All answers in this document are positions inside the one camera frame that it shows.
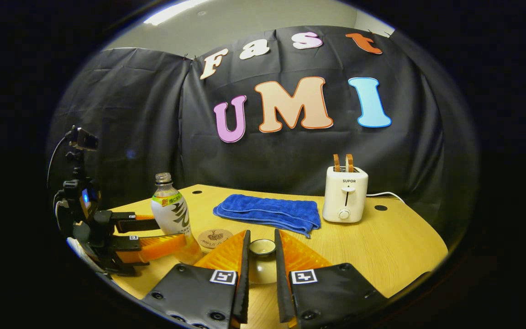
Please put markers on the round cork coaster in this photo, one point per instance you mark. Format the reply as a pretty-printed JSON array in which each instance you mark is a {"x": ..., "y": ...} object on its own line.
[{"x": 215, "y": 238}]

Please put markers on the white toaster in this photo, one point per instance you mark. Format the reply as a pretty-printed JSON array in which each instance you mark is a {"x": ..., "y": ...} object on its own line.
[{"x": 345, "y": 196}]

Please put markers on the cream teacup lid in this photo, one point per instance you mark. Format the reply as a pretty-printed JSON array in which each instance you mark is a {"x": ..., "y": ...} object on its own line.
[{"x": 262, "y": 249}]

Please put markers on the clear water bottle white label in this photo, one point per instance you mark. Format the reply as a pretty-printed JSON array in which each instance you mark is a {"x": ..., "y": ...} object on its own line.
[{"x": 174, "y": 214}]

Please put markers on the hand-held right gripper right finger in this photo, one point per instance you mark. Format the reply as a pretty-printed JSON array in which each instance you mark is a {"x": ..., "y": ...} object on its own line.
[{"x": 282, "y": 278}]

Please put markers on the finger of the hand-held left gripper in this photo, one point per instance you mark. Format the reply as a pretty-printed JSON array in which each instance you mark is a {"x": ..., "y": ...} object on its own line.
[
  {"x": 137, "y": 225},
  {"x": 162, "y": 246}
]

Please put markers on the black backdrop cloth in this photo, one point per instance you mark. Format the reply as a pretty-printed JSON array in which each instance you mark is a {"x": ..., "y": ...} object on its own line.
[{"x": 121, "y": 114}]

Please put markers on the blue folded towel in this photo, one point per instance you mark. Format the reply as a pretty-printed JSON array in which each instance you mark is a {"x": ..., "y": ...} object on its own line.
[{"x": 267, "y": 210}]

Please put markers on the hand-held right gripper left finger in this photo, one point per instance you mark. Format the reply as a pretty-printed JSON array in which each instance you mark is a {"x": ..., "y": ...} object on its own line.
[{"x": 243, "y": 274}]

